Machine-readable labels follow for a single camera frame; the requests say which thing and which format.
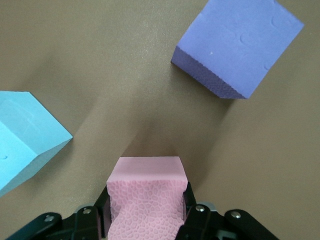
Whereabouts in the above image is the brown table cover sheet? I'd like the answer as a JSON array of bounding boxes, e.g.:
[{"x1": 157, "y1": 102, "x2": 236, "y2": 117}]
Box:
[{"x1": 0, "y1": 0, "x2": 320, "y2": 240}]

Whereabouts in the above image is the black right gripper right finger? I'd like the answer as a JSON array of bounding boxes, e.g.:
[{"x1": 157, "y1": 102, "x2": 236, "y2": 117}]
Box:
[{"x1": 176, "y1": 181, "x2": 281, "y2": 240}]

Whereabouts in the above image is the purple foam cube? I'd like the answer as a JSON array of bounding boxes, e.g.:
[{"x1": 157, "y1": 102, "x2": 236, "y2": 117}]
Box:
[{"x1": 170, "y1": 0, "x2": 306, "y2": 100}]

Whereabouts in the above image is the pink foam cube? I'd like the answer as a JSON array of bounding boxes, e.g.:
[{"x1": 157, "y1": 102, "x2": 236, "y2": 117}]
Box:
[{"x1": 105, "y1": 156, "x2": 189, "y2": 240}]

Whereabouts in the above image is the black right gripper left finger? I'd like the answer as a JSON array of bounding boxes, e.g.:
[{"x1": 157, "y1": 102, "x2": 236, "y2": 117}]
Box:
[{"x1": 0, "y1": 183, "x2": 112, "y2": 240}]

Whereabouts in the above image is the blue foam cube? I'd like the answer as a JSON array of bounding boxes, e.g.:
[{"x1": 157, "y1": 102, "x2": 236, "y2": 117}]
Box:
[{"x1": 0, "y1": 90, "x2": 74, "y2": 198}]

